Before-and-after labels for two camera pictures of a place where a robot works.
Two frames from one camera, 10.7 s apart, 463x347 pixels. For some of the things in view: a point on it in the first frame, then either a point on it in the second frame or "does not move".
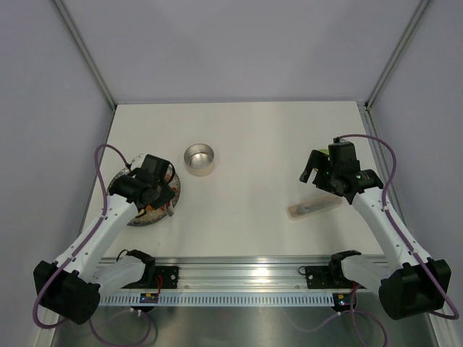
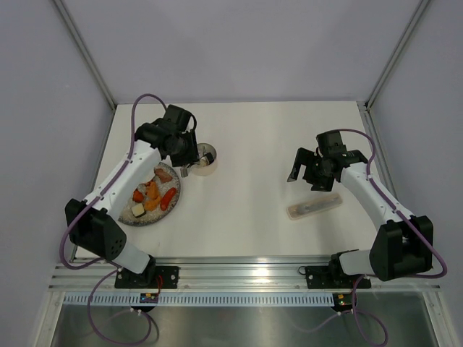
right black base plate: (332, 277) does not move
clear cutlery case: (313, 206) does not move
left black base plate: (158, 277) does not move
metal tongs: (170, 209) → (184, 169)
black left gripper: (167, 195) → (192, 155)
